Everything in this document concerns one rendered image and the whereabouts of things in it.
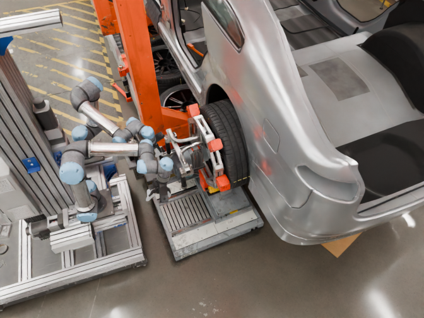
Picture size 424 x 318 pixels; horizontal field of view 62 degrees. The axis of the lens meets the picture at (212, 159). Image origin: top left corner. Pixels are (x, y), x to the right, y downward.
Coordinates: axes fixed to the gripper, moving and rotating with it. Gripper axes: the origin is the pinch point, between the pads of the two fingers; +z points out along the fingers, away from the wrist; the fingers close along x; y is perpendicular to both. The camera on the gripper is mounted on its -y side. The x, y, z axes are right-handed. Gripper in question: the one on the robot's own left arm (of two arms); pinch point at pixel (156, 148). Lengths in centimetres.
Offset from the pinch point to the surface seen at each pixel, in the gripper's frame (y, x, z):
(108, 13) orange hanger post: -90, -191, 97
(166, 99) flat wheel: -56, -58, 79
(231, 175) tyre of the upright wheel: -22, 53, -6
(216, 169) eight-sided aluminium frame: -16.7, 43.1, -10.1
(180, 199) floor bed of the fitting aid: 3, 24, 88
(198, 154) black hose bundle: -14.7, 28.1, -14.7
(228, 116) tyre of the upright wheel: -47, 24, -20
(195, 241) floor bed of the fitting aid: 22, 62, 70
